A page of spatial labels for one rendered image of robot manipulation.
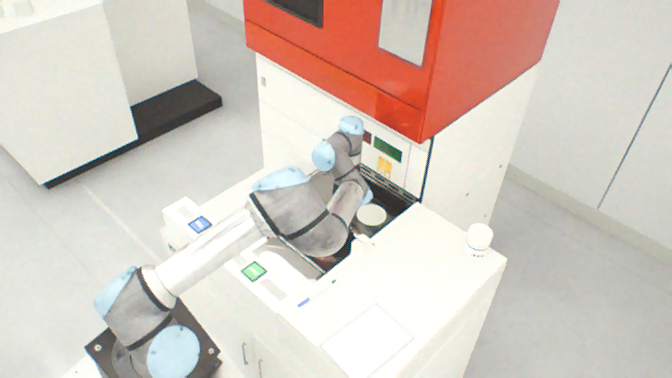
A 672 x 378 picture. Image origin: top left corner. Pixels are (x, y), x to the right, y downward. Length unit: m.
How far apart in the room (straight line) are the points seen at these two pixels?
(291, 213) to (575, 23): 2.13
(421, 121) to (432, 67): 0.17
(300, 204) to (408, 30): 0.58
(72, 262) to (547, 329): 2.38
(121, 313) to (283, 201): 0.41
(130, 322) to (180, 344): 0.12
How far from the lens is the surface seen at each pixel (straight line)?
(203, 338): 1.55
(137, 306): 1.25
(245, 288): 1.60
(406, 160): 1.78
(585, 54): 3.05
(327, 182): 1.97
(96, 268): 3.05
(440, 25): 1.45
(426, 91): 1.54
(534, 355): 2.76
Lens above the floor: 2.22
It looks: 43 degrees down
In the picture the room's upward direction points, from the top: 3 degrees clockwise
